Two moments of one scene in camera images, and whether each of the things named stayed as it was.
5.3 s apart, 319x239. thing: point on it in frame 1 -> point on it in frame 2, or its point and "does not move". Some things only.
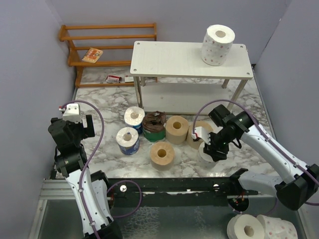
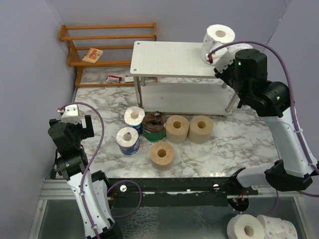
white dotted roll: [204, 160] -> [236, 48]
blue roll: [133, 117] does not move
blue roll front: [127, 139] does not move
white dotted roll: [218, 40] does not move
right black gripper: [216, 153] -> [223, 73]
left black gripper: [87, 131] does not move
